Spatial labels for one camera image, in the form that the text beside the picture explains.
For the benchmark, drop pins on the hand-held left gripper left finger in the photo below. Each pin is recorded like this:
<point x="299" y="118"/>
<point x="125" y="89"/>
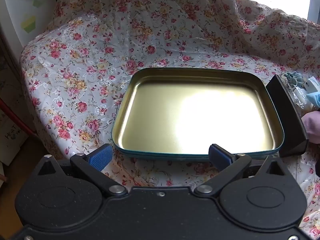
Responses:
<point x="101" y="156"/>

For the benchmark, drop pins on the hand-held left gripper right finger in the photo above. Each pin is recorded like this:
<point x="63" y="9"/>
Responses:
<point x="220" y="158"/>

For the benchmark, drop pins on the teal metal tin tray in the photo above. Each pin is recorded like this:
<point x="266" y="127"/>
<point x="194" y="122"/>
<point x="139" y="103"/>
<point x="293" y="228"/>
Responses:
<point x="175" y="110"/>

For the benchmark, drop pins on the clear plastic bag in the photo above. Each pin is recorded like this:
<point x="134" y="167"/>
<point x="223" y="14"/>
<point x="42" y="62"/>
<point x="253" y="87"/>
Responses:
<point x="300" y="97"/>

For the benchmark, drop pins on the light blue face mask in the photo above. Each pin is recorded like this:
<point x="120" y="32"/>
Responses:
<point x="313" y="101"/>

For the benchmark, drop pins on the white pocket tissue pack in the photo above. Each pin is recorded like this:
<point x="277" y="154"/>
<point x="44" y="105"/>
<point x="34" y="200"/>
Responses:
<point x="312" y="85"/>

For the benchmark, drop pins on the black triangular glasses case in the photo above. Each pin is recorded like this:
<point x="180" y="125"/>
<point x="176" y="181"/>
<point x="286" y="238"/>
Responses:
<point x="285" y="117"/>

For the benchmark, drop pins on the cardboard box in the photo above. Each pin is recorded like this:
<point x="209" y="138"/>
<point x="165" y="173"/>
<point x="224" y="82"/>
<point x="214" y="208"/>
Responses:
<point x="12" y="135"/>

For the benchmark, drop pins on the pink cloth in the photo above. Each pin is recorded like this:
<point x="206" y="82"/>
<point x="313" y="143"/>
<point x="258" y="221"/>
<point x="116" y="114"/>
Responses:
<point x="312" y="127"/>

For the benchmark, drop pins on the floral printed cloth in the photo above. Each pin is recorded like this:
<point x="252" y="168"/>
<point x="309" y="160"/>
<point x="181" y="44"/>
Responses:
<point x="100" y="55"/>

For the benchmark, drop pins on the white cabinet with stickers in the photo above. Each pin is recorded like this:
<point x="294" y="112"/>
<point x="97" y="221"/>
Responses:
<point x="22" y="10"/>

